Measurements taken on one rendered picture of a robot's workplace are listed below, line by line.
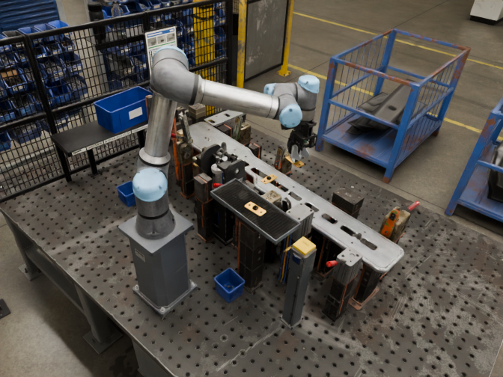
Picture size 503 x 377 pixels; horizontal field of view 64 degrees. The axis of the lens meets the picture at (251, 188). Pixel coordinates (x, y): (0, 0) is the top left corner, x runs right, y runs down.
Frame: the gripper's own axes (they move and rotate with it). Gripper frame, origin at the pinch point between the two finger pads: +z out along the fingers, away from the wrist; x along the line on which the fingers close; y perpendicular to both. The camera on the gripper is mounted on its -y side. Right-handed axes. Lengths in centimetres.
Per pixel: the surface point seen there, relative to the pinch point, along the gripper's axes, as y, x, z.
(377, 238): 34.6, 20.6, 27.4
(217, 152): -32.4, -18.3, 9.8
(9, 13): -246, -68, -3
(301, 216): 16.1, -7.4, 16.3
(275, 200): -0.3, -7.8, 19.5
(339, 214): 15.2, 16.9, 27.4
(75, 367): -39, -106, 127
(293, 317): 36, -22, 50
